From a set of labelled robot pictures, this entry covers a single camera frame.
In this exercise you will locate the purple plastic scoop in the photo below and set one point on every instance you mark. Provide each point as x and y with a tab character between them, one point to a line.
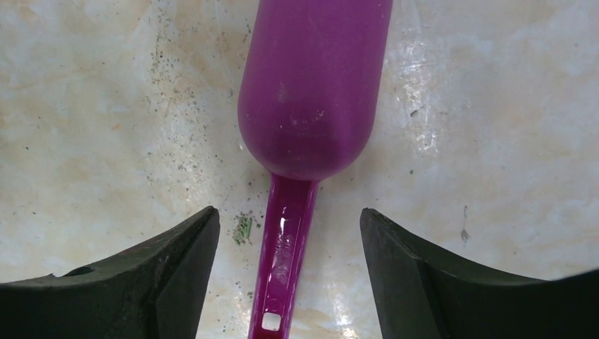
306	110

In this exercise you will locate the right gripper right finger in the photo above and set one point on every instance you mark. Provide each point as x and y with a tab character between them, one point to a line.
422	290

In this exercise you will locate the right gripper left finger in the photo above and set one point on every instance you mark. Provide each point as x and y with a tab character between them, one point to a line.
155	289

